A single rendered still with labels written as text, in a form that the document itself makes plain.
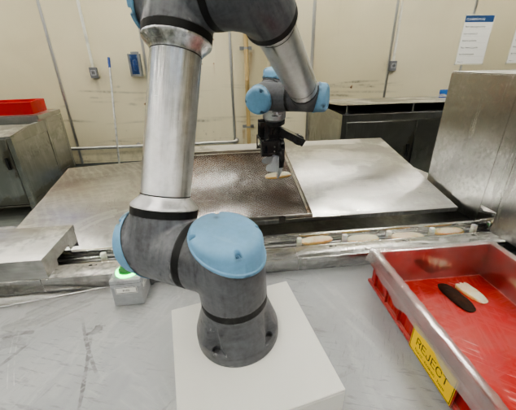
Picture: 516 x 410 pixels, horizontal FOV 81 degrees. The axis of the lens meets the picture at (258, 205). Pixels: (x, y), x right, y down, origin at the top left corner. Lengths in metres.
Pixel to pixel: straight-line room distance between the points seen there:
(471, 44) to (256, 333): 5.39
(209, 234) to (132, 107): 4.24
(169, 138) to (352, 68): 4.39
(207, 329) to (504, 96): 0.99
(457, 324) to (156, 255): 0.64
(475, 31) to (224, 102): 3.60
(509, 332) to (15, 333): 1.05
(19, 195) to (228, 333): 3.17
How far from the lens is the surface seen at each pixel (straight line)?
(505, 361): 0.80
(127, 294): 0.81
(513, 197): 1.11
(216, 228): 0.47
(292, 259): 0.84
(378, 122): 2.75
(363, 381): 0.66
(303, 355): 0.59
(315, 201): 1.08
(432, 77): 5.40
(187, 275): 0.49
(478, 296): 0.91
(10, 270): 0.97
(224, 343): 0.55
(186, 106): 0.53
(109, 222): 1.24
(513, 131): 1.11
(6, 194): 3.61
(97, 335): 0.79
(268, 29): 0.55
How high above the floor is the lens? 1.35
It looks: 25 degrees down
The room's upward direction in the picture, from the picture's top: 1 degrees counter-clockwise
